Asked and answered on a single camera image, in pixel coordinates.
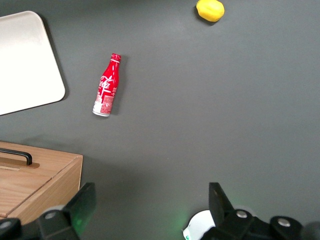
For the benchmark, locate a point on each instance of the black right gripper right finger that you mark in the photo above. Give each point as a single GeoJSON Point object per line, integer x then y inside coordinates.
{"type": "Point", "coordinates": [222, 207]}

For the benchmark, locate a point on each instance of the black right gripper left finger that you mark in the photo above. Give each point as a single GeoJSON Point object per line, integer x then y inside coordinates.
{"type": "Point", "coordinates": [80, 210]}

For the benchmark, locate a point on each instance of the red coke bottle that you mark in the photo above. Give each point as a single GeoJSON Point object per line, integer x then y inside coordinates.
{"type": "Point", "coordinates": [107, 85]}

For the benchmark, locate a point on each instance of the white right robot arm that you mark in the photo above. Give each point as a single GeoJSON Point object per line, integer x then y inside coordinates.
{"type": "Point", "coordinates": [200, 223]}

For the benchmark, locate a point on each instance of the beige rectangular tray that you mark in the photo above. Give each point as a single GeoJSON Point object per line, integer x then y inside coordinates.
{"type": "Point", "coordinates": [27, 65]}

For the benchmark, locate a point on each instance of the wooden drawer cabinet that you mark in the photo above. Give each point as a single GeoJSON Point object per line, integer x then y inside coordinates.
{"type": "Point", "coordinates": [60, 185]}

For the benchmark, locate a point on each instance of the wooden drawer front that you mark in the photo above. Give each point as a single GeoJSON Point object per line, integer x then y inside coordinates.
{"type": "Point", "coordinates": [47, 158]}

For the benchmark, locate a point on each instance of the yellow lemon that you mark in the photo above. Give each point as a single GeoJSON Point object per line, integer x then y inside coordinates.
{"type": "Point", "coordinates": [210, 10]}

